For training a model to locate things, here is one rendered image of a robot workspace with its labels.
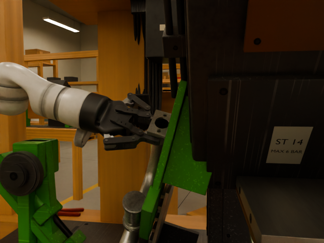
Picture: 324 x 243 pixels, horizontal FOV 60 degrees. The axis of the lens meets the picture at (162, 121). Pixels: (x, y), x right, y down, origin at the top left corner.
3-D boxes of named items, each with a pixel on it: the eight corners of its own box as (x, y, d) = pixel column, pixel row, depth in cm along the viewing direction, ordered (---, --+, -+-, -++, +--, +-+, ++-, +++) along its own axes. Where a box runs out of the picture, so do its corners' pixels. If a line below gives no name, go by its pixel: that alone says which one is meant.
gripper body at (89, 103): (71, 113, 49) (121, 128, 48) (91, 82, 55) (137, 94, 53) (77, 138, 55) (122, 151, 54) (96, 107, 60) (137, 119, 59)
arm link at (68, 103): (101, 118, 63) (76, 111, 64) (96, 82, 55) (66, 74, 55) (83, 150, 58) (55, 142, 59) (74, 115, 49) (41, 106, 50)
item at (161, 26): (215, 55, 66) (216, -11, 65) (144, 57, 68) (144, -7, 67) (214, 62, 78) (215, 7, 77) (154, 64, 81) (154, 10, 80)
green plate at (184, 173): (195, 229, 42) (236, 93, 40) (143, 212, 43) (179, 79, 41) (198, 203, 54) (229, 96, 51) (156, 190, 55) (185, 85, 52)
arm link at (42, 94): (75, 75, 57) (70, 115, 60) (8, 57, 59) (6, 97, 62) (56, 80, 50) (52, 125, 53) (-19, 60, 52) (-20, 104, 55)
